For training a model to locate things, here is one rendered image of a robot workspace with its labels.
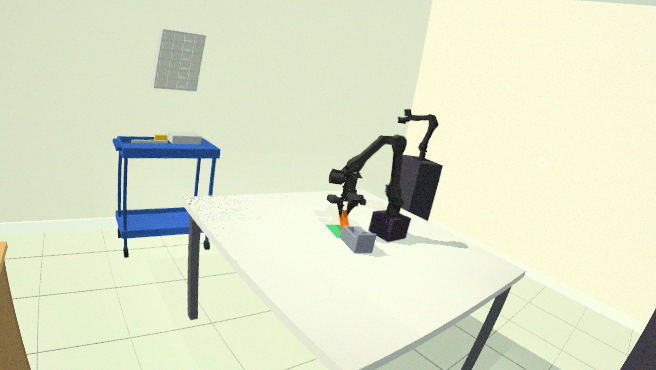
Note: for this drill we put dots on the orange l-shaped part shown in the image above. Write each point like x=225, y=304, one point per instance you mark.
x=344, y=219

